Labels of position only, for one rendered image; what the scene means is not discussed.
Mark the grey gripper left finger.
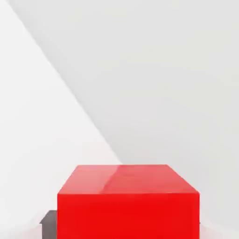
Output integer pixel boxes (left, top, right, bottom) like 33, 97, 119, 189
22, 210, 58, 239

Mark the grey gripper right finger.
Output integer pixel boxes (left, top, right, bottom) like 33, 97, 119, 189
199, 221, 217, 239

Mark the small red cube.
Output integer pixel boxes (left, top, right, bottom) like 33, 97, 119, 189
57, 164, 201, 239

